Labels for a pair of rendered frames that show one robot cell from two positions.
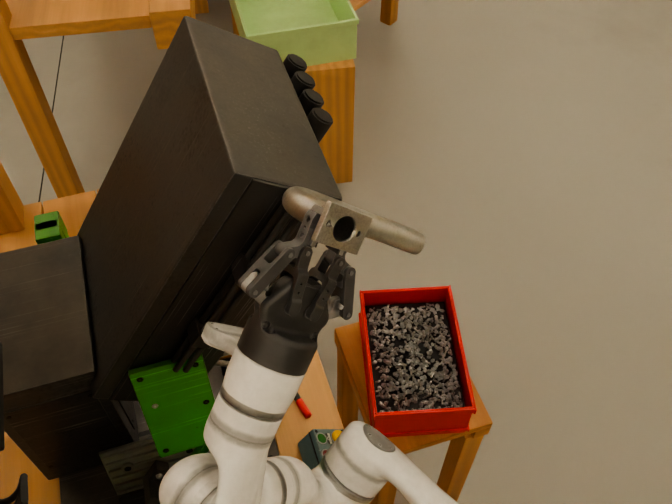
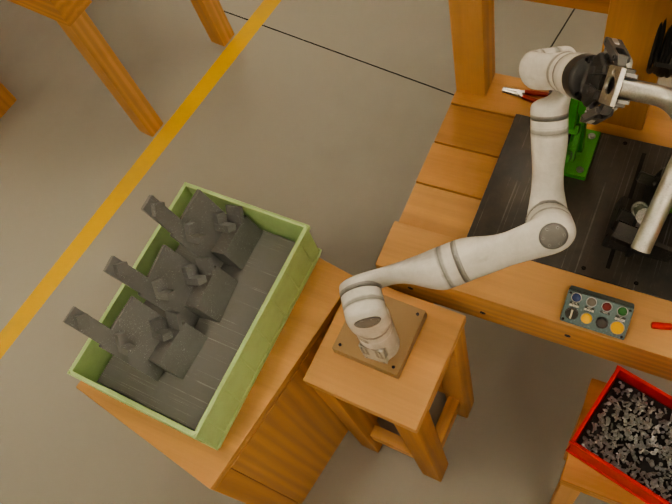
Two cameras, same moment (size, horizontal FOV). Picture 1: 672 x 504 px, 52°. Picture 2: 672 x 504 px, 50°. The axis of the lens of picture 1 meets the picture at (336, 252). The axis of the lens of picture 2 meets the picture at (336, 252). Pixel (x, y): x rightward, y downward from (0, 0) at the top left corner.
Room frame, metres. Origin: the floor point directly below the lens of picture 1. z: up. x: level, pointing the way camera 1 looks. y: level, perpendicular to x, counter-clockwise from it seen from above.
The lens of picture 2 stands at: (0.71, -0.65, 2.59)
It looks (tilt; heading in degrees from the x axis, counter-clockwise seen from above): 61 degrees down; 154
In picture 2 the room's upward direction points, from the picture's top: 25 degrees counter-clockwise
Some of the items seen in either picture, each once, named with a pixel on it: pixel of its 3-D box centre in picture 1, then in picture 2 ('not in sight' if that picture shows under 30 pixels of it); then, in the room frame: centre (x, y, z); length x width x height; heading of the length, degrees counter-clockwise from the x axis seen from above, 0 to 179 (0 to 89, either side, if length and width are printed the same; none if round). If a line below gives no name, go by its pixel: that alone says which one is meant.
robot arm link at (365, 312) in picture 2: not in sight; (366, 310); (0.14, -0.37, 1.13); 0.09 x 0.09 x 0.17; 53
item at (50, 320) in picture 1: (64, 360); not in sight; (0.65, 0.51, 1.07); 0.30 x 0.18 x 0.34; 18
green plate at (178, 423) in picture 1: (176, 390); not in sight; (0.54, 0.27, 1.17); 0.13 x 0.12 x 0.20; 18
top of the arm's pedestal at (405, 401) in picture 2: not in sight; (384, 350); (0.13, -0.36, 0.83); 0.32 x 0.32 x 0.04; 15
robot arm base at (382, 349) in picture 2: not in sight; (376, 332); (0.13, -0.37, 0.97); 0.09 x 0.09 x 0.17; 22
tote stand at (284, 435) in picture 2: not in sight; (256, 372); (-0.30, -0.62, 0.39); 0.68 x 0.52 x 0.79; 98
